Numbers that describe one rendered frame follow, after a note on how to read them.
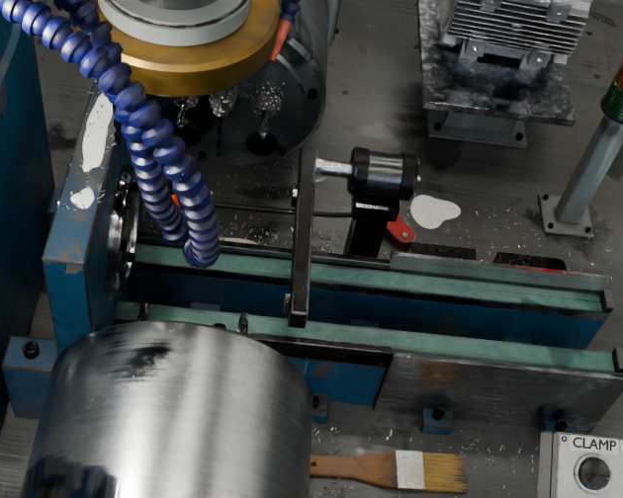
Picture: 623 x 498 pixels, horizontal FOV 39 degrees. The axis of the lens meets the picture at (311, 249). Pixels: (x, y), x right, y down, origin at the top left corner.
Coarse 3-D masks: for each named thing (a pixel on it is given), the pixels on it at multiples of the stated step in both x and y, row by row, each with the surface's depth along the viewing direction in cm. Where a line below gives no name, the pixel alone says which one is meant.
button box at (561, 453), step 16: (544, 432) 87; (560, 432) 84; (544, 448) 87; (560, 448) 83; (576, 448) 83; (592, 448) 84; (608, 448) 84; (544, 464) 86; (560, 464) 83; (576, 464) 83; (608, 464) 83; (544, 480) 86; (560, 480) 83; (576, 480) 83; (544, 496) 85; (560, 496) 83; (576, 496) 83; (592, 496) 83; (608, 496) 83
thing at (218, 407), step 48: (96, 336) 77; (144, 336) 75; (192, 336) 75; (240, 336) 77; (48, 384) 80; (96, 384) 73; (144, 384) 72; (192, 384) 72; (240, 384) 74; (288, 384) 78; (48, 432) 74; (96, 432) 70; (144, 432) 69; (192, 432) 70; (240, 432) 72; (288, 432) 76; (48, 480) 70; (96, 480) 67; (144, 480) 67; (192, 480) 67; (240, 480) 69; (288, 480) 74
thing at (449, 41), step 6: (582, 0) 132; (588, 0) 131; (594, 0) 131; (444, 36) 139; (450, 36) 139; (444, 42) 139; (450, 42) 139; (552, 54) 141; (558, 54) 140; (552, 60) 141; (558, 60) 140; (564, 60) 140
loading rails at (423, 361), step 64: (256, 256) 113; (320, 256) 113; (128, 320) 103; (192, 320) 106; (256, 320) 107; (320, 320) 118; (384, 320) 118; (448, 320) 117; (512, 320) 117; (576, 320) 116; (320, 384) 111; (384, 384) 109; (448, 384) 109; (512, 384) 108; (576, 384) 108
